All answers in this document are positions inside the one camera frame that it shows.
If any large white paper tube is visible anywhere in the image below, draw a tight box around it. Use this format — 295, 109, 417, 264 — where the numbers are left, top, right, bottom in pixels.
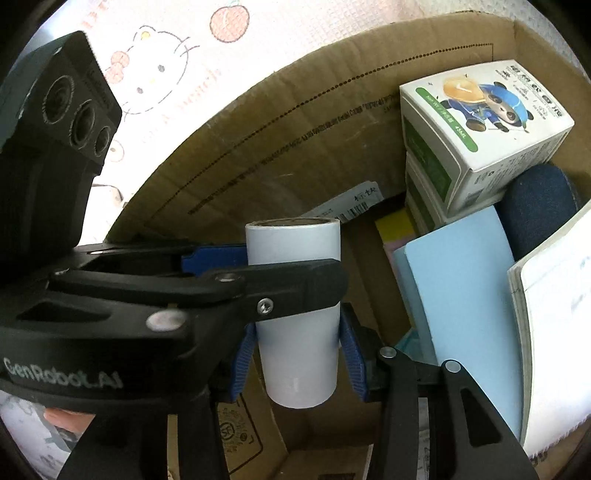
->
245, 218, 341, 409

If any green white panda box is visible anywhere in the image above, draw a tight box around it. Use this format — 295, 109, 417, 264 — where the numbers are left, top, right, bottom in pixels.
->
400, 60, 575, 231

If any cardboard box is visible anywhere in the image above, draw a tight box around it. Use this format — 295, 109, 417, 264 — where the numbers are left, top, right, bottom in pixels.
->
103, 9, 591, 480

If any white spiral notebook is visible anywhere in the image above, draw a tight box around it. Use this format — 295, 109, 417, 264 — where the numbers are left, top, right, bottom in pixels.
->
508, 204, 590, 457

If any pink Hello Kitty mat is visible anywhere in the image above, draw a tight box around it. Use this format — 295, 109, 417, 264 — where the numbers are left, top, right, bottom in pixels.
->
27, 1, 586, 244

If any person's left hand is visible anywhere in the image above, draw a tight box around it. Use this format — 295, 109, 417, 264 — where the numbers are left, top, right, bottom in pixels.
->
43, 408, 95, 435

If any light blue book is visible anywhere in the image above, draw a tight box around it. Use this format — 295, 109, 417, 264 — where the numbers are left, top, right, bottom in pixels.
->
392, 207, 524, 436

